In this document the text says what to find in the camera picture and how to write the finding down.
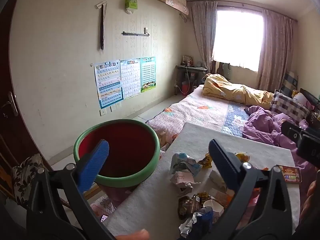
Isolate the pink wrapper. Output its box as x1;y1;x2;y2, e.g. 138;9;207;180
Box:
170;171;201;196

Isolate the small yellow wrapper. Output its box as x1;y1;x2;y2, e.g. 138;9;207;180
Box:
234;152;250;164

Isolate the brown plaid pillow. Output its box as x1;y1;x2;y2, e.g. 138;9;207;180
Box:
269;91;310;124

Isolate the white chart wall poster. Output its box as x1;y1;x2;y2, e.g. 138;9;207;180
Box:
120;59;142;100

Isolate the blue packet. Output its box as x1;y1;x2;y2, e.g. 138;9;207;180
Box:
194;206;214;234

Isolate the dark hanging wall strap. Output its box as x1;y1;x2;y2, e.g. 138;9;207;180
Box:
96;1;108;53

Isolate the mauve curtain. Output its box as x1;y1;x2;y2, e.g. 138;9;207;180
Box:
256;9;298;93
187;1;218;74

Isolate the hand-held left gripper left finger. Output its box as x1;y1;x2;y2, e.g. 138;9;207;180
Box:
26;139;118;240

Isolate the white pink pillow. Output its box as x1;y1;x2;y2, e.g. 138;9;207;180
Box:
292;92;314;110

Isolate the metal door handle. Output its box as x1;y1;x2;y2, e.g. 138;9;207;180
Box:
7;91;19;117

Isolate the blue alphabet wall poster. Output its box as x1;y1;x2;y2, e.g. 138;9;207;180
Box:
94;59;124;109

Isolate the wooden chair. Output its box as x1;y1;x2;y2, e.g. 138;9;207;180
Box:
0;134;50;210

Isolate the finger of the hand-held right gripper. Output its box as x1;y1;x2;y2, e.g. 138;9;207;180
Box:
280;121;307;142

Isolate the blue plaid cushion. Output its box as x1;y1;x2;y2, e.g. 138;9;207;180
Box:
279;71;299;98

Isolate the blue white snack wrapper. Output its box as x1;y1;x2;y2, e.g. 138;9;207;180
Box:
169;152;202;177

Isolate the red bin with green rim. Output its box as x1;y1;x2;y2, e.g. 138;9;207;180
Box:
73;119;160;187

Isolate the green wall pouch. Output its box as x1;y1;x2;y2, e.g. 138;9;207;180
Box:
124;0;139;14

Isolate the blue patterned mat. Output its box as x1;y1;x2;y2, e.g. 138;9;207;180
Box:
222;104;250;137

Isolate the dark glass desk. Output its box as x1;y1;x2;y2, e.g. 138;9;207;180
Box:
174;64;208;95

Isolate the grey green hanging garment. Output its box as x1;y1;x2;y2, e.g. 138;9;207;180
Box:
216;62;232;76

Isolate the bright window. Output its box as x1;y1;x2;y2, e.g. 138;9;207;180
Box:
212;5;264;72

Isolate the person's left hand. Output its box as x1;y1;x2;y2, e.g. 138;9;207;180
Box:
115;229;150;240

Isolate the white cup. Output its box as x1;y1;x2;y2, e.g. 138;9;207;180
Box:
203;199;225;217

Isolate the person's right forearm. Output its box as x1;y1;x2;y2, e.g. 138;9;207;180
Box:
299;170;320;233

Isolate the pink patterned bedspread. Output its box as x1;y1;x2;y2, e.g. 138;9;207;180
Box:
145;84;247;135

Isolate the floral cushion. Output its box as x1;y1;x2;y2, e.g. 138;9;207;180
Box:
11;154;47;209

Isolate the pink floral cloth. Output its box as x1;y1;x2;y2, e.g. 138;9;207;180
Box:
89;195;117;218

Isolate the dark headboard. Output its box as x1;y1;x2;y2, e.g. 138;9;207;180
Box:
299;88;320;128

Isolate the silver wrapper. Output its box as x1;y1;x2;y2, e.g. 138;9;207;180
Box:
179;217;198;238

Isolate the metal wall rail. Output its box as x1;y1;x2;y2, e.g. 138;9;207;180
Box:
122;31;150;37

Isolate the brown snack wrapper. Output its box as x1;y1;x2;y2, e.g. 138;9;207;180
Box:
178;194;202;221

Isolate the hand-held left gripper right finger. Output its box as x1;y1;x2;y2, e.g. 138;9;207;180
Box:
209;139;293;240

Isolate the white fleece mat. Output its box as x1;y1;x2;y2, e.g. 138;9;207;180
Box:
102;121;300;240

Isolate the dark wooden door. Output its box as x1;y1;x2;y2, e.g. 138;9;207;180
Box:
0;0;44;170

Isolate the teal number chart poster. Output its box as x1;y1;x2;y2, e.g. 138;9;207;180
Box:
140;57;157;93

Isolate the yellow quilt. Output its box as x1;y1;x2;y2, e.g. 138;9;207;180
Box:
202;74;275;110

